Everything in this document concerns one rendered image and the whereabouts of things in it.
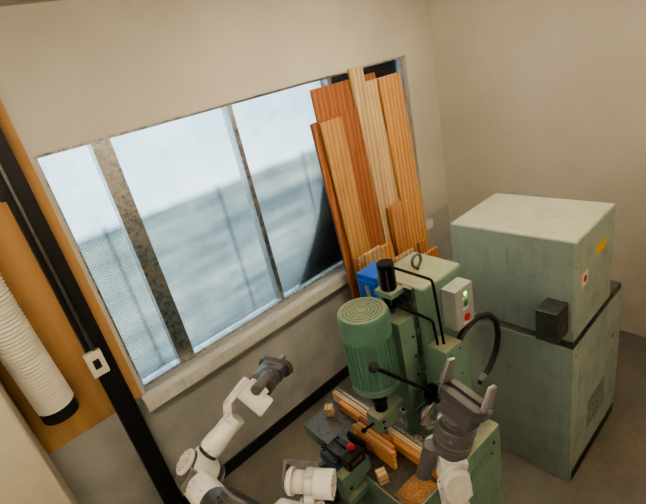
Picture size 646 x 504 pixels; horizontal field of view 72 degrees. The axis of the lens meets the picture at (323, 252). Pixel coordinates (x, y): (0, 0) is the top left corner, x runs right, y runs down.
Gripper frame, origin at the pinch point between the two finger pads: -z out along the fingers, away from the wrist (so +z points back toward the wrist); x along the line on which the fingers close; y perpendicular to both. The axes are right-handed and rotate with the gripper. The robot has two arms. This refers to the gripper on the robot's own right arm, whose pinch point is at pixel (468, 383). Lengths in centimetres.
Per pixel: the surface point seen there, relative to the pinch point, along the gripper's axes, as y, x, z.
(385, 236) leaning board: 147, 171, 50
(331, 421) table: 24, 67, 78
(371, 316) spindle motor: 16, 47, 13
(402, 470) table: 27, 30, 71
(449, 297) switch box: 45, 39, 10
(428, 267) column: 47, 52, 4
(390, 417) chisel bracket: 29, 42, 58
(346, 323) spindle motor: 9, 50, 16
